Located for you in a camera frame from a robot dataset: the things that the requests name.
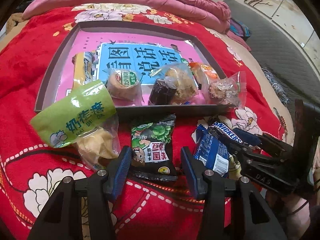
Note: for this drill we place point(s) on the blue purple folded cloth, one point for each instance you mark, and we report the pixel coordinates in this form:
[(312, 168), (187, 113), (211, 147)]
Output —
[(240, 29)]

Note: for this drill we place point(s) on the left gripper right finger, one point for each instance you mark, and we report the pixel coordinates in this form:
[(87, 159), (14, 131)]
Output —
[(233, 209)]

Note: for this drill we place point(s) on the round biscuit green label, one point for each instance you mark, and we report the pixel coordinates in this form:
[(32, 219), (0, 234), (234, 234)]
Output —
[(124, 84)]

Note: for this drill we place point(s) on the pink quilt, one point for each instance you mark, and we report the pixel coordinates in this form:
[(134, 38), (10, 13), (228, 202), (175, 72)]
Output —
[(213, 15)]

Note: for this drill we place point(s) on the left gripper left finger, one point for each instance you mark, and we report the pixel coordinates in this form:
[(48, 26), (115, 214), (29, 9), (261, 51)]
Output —
[(61, 216)]

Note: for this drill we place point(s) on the clear bag brown pastry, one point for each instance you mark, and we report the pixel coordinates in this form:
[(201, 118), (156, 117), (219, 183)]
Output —
[(180, 75)]

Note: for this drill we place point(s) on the dark brown cake pack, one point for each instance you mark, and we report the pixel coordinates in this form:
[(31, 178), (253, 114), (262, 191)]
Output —
[(162, 91)]

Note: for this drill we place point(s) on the grey patterned cloth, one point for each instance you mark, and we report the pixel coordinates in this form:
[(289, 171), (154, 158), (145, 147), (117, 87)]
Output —
[(278, 89)]

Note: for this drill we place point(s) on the green pea snack pack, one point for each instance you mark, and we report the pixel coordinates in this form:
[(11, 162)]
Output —
[(152, 152)]

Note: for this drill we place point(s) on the black clothes pile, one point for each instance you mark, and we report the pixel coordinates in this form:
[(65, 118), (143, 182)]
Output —
[(27, 0)]

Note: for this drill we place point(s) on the pink and blue book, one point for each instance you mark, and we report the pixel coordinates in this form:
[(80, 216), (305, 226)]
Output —
[(137, 52)]

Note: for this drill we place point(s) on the orange bread snack pack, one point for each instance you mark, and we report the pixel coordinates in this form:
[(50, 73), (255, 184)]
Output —
[(204, 74)]

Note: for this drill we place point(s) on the brown knitted cloth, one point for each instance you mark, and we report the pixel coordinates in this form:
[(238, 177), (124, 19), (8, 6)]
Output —
[(13, 20)]

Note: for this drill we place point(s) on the grey padded headboard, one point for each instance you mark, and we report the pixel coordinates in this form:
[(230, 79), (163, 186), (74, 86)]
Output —
[(276, 53)]

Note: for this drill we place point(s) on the floral wall painting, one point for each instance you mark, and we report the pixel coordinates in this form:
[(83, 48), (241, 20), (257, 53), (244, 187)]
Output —
[(287, 15)]

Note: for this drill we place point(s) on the green milk candy bag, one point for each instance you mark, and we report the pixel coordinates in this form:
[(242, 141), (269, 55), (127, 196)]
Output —
[(85, 119)]

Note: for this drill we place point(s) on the snickers bar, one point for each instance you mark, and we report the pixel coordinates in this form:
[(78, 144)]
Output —
[(222, 128)]

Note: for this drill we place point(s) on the clear bag walnut snack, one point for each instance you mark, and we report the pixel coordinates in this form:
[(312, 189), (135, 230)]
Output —
[(228, 91)]

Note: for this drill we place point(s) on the yellow wafer snack pack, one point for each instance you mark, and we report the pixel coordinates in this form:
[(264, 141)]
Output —
[(84, 68)]

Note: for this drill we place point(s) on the grey shallow box tray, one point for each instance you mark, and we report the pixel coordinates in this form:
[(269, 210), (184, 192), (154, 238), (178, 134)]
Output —
[(50, 82)]

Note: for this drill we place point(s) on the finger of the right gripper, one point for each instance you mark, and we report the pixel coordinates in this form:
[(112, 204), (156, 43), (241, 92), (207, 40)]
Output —
[(260, 141), (240, 149)]

